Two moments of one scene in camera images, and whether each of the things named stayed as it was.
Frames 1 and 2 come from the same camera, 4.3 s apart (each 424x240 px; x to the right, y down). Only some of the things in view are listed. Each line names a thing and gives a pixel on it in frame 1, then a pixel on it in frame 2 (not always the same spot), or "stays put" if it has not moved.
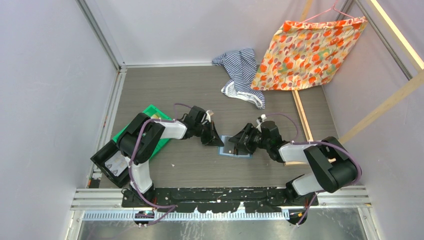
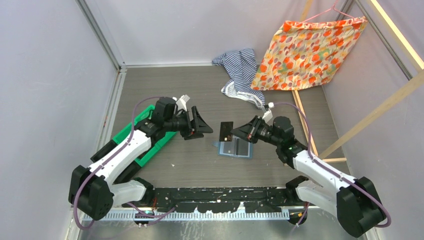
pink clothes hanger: [331, 8] stays put
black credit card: [229, 146] -> [225, 134]
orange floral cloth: [303, 54] stays put
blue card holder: [229, 149] stays put
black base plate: [219, 200] stays put
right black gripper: [240, 138] -> [247, 131]
